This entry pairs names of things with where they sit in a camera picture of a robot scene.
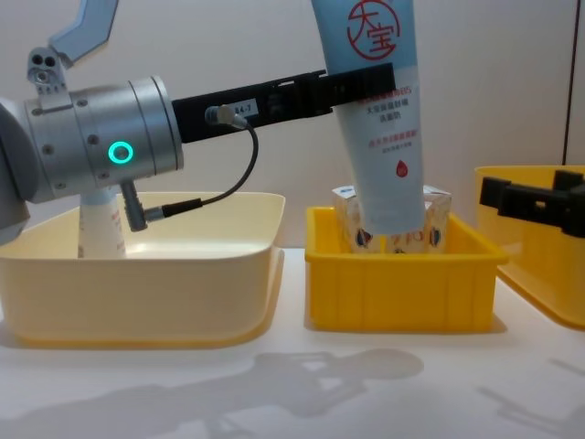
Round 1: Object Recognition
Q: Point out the cream plastic basin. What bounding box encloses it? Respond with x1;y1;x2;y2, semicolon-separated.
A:
0;190;287;346

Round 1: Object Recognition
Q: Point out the yellow plastic crate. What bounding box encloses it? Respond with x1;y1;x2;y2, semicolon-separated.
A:
303;205;509;333

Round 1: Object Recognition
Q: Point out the thin dark gripper cable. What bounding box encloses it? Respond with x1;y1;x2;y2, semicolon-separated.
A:
119;103;261;233

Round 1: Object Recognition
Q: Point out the pale blue cosmetic tube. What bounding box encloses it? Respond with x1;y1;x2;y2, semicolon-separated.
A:
310;0;429;237

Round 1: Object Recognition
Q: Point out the white tube with red print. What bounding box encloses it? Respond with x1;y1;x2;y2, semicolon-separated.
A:
76;187;127;260

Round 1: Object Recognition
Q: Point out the yellow plastic basin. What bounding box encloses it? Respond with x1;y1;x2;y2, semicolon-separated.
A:
473;164;585;330

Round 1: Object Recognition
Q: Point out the dark vertical post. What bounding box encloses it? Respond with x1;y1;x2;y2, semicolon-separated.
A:
561;0;579;167

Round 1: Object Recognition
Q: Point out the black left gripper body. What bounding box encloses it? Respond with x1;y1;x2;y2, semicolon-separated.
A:
171;80;273;145

